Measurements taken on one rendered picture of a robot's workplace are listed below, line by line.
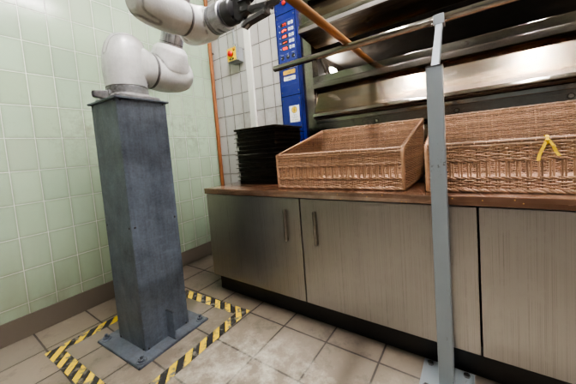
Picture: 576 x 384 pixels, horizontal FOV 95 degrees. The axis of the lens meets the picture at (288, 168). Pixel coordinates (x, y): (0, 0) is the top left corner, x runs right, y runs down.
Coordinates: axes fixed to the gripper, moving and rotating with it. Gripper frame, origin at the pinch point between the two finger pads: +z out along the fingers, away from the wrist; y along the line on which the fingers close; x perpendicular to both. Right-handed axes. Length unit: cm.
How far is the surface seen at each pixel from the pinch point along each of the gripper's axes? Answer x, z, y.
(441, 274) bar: -21, 35, 84
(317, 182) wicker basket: -33, -9, 59
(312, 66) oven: -83, -34, -5
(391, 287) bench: -27, 20, 94
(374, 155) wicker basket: -32, 15, 49
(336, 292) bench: -28, -1, 102
